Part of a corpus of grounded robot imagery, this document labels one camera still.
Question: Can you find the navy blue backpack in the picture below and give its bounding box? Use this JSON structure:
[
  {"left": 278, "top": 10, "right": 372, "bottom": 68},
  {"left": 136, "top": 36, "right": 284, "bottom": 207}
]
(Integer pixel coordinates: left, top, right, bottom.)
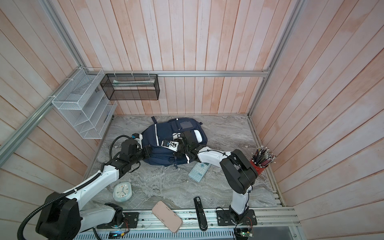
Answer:
[{"left": 142, "top": 118, "right": 208, "bottom": 167}]

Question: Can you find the light blue calculator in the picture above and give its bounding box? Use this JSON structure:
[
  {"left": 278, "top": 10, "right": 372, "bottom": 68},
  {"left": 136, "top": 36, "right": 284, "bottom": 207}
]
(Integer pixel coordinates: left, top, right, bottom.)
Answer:
[{"left": 188, "top": 163, "right": 211, "bottom": 183}]

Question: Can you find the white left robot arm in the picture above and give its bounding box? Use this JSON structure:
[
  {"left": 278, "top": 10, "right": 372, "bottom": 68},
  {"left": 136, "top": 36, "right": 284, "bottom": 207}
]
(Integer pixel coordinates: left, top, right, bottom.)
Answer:
[{"left": 36, "top": 139, "right": 152, "bottom": 240}]

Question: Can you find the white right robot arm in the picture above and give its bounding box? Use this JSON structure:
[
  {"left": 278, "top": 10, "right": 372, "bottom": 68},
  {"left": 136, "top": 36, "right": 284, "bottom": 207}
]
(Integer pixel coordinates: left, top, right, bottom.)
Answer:
[{"left": 169, "top": 131, "right": 259, "bottom": 217}]

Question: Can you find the mint green alarm clock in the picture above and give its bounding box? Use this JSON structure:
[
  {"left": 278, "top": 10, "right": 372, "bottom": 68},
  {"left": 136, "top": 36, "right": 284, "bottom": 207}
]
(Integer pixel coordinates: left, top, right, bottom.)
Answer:
[{"left": 113, "top": 182, "right": 133, "bottom": 203}]

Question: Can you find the pink pencil case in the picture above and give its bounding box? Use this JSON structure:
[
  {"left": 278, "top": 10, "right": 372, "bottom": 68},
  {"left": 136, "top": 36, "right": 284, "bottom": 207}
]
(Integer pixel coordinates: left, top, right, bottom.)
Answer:
[{"left": 152, "top": 201, "right": 183, "bottom": 233}]

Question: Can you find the red pencil holder with pencils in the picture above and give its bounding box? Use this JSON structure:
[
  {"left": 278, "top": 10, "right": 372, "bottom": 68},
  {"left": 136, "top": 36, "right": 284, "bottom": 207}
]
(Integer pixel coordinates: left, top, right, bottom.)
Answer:
[{"left": 250, "top": 146, "right": 277, "bottom": 175}]

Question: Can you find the black stapler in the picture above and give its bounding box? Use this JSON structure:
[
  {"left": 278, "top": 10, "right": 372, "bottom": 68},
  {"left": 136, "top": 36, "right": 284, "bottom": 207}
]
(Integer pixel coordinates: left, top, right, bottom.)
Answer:
[{"left": 194, "top": 197, "right": 208, "bottom": 232}]

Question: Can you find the white wire mesh shelf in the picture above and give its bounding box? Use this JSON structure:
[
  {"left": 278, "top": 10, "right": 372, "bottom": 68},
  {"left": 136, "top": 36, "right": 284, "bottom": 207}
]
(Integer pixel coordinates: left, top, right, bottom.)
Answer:
[{"left": 52, "top": 68, "right": 117, "bottom": 140}]

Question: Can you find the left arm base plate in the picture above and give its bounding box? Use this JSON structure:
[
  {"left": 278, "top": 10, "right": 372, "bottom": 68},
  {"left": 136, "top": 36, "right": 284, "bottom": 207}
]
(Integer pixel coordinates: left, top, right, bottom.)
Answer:
[{"left": 122, "top": 212, "right": 139, "bottom": 230}]

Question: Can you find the black mesh wall basket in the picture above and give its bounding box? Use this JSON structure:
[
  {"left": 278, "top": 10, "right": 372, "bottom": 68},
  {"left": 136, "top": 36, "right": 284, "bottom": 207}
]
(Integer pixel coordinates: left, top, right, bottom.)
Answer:
[{"left": 101, "top": 73, "right": 160, "bottom": 101}]

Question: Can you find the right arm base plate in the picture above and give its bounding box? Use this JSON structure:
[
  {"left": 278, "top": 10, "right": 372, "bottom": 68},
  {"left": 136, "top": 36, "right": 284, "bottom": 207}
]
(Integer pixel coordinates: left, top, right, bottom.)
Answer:
[{"left": 216, "top": 208, "right": 258, "bottom": 227}]

